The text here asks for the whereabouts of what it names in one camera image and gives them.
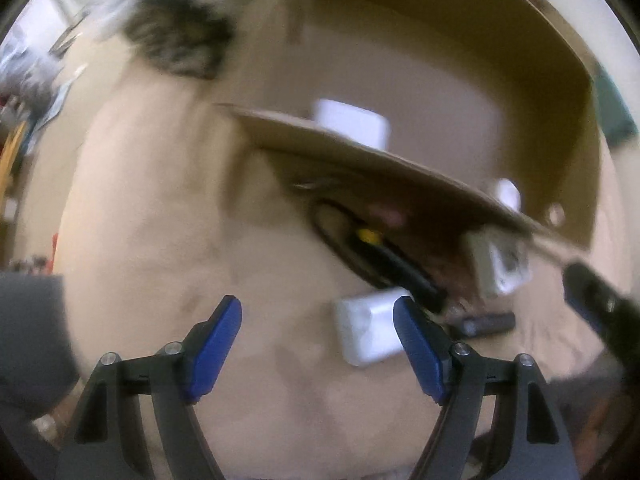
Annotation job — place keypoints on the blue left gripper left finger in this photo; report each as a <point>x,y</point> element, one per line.
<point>207,346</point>

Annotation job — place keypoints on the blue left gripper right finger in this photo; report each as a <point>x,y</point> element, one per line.
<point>427,347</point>

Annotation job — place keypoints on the black lighter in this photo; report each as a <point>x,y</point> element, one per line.
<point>479,326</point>

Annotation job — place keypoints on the white earbuds case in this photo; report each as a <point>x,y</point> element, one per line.
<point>365,326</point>

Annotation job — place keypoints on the white remote control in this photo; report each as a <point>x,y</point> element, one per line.
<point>499,261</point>

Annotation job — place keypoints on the black scissors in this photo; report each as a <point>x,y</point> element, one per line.
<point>374,257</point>

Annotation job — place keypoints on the white cap pill bottle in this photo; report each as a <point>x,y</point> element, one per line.
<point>506,192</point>

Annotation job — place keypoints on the white charger plug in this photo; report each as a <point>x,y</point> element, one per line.
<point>352,122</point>

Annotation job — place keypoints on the teal headboard cushion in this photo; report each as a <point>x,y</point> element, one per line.
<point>614,116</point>

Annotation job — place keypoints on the open cardboard box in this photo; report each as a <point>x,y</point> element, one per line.
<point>474,91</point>

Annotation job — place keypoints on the shaggy patterned blanket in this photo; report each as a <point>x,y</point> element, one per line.
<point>181,37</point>

